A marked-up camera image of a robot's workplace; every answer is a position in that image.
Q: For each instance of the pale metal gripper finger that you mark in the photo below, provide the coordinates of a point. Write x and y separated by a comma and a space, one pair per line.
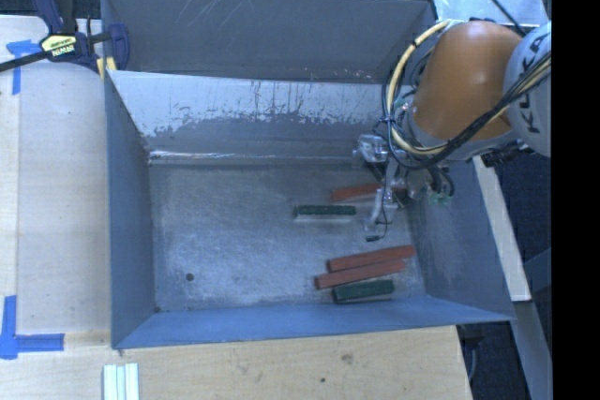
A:
375, 213

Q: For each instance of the red-brown flat block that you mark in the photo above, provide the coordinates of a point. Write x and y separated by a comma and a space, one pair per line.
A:
354, 193
358, 275
370, 258

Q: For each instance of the dark green flat block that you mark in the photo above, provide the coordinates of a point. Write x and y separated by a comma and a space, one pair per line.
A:
363, 290
324, 211

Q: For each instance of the grey metal bin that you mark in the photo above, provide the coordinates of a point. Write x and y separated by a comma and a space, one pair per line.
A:
262, 229

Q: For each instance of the pale wood board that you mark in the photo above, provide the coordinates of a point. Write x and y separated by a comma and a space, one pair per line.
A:
61, 201

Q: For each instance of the black cylinder on white bracket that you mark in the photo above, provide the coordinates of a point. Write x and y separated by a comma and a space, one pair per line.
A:
505, 153

